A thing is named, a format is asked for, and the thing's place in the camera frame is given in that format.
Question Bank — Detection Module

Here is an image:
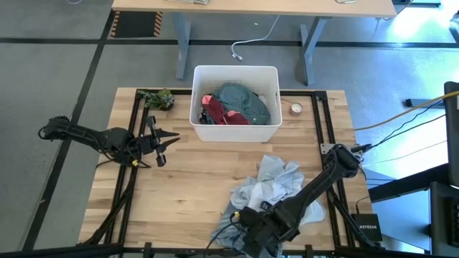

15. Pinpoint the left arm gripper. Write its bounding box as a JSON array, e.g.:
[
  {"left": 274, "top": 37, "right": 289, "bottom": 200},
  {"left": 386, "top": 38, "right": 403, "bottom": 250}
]
[{"left": 136, "top": 115, "right": 181, "bottom": 168}]

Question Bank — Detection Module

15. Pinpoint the yellow cable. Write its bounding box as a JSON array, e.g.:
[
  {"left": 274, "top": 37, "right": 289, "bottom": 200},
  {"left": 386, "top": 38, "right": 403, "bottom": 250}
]
[{"left": 354, "top": 90, "right": 459, "bottom": 132}]

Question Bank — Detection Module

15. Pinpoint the black cable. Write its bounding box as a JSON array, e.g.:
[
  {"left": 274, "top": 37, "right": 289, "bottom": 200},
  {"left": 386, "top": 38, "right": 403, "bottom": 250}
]
[{"left": 353, "top": 99, "right": 447, "bottom": 153}]

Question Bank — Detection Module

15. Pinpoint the black floor beam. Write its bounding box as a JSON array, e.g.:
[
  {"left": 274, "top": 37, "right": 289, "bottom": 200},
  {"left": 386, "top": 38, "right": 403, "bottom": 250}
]
[{"left": 368, "top": 163, "right": 450, "bottom": 204}]

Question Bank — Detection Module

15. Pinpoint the dark stand foot bar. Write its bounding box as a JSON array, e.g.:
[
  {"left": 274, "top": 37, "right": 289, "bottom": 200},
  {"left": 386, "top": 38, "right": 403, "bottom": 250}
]
[{"left": 404, "top": 97, "right": 445, "bottom": 109}]

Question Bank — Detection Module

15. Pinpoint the red garment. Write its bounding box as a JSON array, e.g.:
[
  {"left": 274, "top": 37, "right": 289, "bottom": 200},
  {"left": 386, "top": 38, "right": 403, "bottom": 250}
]
[{"left": 200, "top": 94, "right": 252, "bottom": 126}]

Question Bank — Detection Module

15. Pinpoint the black cart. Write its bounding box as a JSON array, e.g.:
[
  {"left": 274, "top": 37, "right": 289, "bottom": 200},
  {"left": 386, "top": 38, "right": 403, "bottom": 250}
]
[{"left": 429, "top": 81, "right": 459, "bottom": 257}]

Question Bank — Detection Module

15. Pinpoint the thin white cable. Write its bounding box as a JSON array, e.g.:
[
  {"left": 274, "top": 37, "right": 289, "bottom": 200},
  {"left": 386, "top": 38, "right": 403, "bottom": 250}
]
[{"left": 361, "top": 140, "right": 448, "bottom": 166}]

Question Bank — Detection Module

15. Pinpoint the white cable on floor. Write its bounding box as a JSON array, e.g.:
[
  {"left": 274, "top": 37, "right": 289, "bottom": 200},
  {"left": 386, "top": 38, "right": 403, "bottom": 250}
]
[{"left": 231, "top": 14, "right": 281, "bottom": 61}]

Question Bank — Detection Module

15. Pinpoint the wooden desk with grey legs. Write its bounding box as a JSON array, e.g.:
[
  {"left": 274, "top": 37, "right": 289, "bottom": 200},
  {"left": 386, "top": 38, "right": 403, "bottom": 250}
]
[{"left": 111, "top": 0, "right": 397, "bottom": 87}]

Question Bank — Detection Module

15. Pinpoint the white woven plastic laundry basket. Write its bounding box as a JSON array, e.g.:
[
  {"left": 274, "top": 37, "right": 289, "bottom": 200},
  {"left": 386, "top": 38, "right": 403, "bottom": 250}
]
[{"left": 189, "top": 64, "right": 283, "bottom": 143}]

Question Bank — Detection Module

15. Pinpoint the teal green garment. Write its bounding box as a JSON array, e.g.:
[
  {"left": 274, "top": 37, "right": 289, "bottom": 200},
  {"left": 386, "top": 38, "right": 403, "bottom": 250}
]
[{"left": 211, "top": 82, "right": 273, "bottom": 126}]

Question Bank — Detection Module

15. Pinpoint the hazard striped black floor mat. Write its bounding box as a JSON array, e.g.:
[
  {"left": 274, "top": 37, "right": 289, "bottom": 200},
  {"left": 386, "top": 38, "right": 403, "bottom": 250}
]
[{"left": 110, "top": 11, "right": 164, "bottom": 39}]

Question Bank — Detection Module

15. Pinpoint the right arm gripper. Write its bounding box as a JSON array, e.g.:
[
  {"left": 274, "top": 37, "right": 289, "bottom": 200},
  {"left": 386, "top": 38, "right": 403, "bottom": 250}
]
[{"left": 238, "top": 200, "right": 301, "bottom": 258}]

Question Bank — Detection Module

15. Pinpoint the black Netgear network switch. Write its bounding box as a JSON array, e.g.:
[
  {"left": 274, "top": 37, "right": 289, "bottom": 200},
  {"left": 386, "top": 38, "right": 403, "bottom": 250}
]
[{"left": 351, "top": 213, "right": 384, "bottom": 243}]

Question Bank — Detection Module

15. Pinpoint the small potted green plant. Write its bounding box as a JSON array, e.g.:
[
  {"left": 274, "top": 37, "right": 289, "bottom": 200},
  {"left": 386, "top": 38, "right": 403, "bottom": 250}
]
[{"left": 138, "top": 88, "right": 176, "bottom": 111}]

